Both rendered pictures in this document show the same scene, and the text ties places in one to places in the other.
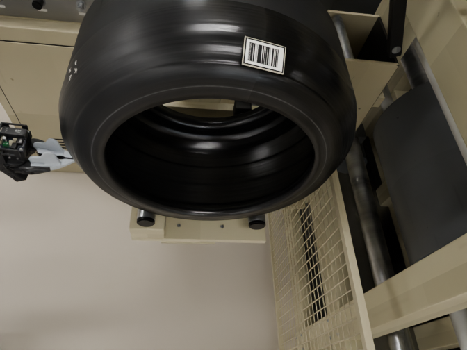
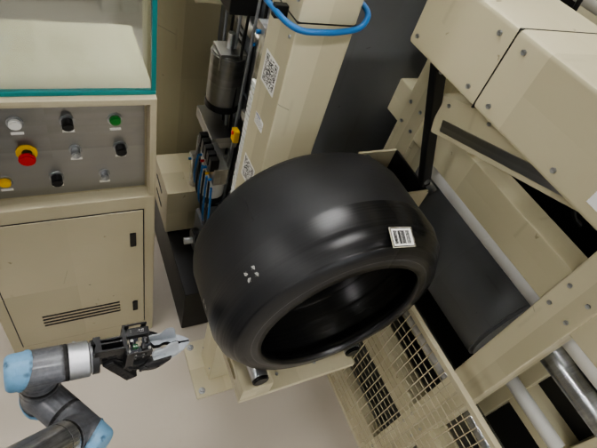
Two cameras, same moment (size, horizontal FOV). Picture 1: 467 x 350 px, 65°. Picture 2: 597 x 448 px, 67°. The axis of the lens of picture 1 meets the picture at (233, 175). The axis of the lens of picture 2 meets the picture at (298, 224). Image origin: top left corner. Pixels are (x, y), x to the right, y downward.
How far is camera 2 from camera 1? 0.51 m
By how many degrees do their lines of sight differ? 19
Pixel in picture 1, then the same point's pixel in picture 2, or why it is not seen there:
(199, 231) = (297, 373)
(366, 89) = not seen: hidden behind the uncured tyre
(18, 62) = (23, 244)
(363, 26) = (385, 158)
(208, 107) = not seen: hidden behind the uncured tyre
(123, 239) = (153, 410)
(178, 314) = not seen: outside the picture
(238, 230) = (329, 361)
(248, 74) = (393, 252)
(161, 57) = (338, 254)
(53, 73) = (63, 246)
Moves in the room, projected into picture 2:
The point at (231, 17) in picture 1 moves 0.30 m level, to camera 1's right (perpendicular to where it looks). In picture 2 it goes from (375, 215) to (506, 222)
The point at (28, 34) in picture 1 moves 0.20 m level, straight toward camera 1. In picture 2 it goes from (43, 212) to (83, 254)
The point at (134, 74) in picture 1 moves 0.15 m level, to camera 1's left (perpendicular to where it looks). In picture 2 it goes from (317, 270) to (234, 269)
